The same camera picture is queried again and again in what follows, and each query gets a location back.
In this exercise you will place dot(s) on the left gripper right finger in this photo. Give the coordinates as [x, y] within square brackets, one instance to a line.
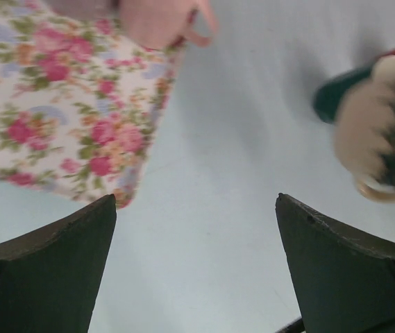
[343, 278]

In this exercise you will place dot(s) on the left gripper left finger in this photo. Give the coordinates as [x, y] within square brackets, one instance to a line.
[50, 277]

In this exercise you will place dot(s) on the cream beige mug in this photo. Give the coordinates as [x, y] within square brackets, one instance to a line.
[365, 111]

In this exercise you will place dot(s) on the pink mug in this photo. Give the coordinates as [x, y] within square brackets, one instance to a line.
[156, 24]

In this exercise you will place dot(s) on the floral serving tray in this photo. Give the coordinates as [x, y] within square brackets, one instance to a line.
[79, 103]

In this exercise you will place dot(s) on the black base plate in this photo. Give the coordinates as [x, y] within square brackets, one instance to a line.
[296, 326]

